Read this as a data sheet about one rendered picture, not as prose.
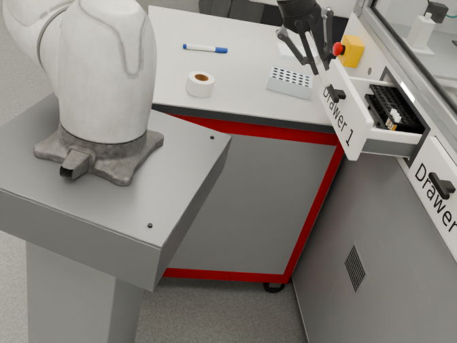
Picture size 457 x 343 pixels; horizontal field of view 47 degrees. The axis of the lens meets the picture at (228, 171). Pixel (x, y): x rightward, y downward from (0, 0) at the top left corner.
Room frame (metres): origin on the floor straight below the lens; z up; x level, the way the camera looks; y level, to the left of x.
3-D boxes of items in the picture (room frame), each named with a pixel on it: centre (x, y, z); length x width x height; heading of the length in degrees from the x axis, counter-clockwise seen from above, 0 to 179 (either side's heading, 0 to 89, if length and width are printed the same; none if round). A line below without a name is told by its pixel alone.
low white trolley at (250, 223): (1.50, 0.05, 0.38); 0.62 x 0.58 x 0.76; 16
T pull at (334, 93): (1.14, -0.20, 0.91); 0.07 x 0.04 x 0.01; 16
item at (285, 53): (1.64, -0.11, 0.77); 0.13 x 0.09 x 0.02; 107
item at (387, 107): (1.18, -0.32, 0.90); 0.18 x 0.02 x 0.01; 16
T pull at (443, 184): (0.88, -0.41, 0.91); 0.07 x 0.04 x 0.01; 16
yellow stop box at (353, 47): (1.50, -0.25, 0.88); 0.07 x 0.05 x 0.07; 16
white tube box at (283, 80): (1.40, -0.10, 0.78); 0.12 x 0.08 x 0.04; 90
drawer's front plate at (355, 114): (1.15, -0.22, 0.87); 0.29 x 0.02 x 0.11; 16
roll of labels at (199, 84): (1.24, 0.13, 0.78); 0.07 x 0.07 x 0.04
